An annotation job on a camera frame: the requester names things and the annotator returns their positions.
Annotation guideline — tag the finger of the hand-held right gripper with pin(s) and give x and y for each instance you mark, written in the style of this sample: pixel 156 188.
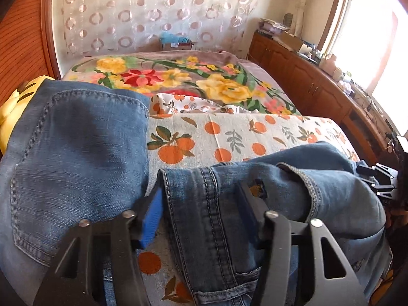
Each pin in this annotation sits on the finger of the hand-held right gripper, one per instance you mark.
pixel 365 172
pixel 387 180

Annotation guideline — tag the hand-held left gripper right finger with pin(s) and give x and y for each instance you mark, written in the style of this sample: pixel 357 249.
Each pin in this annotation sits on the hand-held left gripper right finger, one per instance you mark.
pixel 251 216

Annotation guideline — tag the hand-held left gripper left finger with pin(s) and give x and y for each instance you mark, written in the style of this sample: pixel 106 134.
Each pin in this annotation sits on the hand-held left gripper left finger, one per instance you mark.
pixel 151 220

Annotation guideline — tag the medium blue denim pants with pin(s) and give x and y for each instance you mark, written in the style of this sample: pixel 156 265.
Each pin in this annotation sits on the medium blue denim pants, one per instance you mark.
pixel 223 229

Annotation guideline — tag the dark blue jeans pants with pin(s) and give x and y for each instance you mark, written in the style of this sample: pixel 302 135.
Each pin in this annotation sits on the dark blue jeans pants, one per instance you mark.
pixel 79 149

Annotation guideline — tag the orange fruit print bed sheet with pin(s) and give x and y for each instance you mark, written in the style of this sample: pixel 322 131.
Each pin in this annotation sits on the orange fruit print bed sheet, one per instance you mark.
pixel 229 137

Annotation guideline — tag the wooden cabinet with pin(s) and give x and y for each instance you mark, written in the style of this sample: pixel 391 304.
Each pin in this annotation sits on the wooden cabinet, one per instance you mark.
pixel 302 79

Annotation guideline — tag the white plastic bottle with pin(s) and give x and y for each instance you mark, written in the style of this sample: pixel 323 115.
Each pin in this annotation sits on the white plastic bottle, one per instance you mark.
pixel 328 63

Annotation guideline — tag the window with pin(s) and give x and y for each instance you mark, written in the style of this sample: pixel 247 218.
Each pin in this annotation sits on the window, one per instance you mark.
pixel 366 38

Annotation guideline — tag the floral blanket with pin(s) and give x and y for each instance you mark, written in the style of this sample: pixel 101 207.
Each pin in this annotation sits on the floral blanket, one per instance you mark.
pixel 178 76

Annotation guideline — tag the open cardboard box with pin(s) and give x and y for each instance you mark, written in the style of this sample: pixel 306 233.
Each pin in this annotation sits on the open cardboard box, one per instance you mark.
pixel 293 42

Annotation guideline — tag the dark oval object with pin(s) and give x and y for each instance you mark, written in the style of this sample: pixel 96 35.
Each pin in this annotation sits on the dark oval object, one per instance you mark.
pixel 288 19

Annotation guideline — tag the stack of papers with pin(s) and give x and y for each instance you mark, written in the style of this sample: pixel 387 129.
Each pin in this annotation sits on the stack of papers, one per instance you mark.
pixel 272 26

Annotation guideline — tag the beige window curtain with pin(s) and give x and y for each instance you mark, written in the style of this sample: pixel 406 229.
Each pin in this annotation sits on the beige window curtain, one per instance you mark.
pixel 302 6

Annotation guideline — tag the yellow plush toy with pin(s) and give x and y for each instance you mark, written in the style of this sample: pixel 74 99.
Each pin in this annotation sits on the yellow plush toy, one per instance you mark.
pixel 12 108

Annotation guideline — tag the box with blue cloth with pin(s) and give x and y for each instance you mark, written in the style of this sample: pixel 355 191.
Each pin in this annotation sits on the box with blue cloth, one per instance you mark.
pixel 175 41

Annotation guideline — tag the sheer circle pattern curtain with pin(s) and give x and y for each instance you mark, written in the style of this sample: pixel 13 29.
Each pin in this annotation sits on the sheer circle pattern curtain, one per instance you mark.
pixel 143 12

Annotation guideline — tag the wooden slatted wardrobe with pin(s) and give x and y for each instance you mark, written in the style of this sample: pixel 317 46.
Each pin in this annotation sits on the wooden slatted wardrobe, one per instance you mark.
pixel 22 54

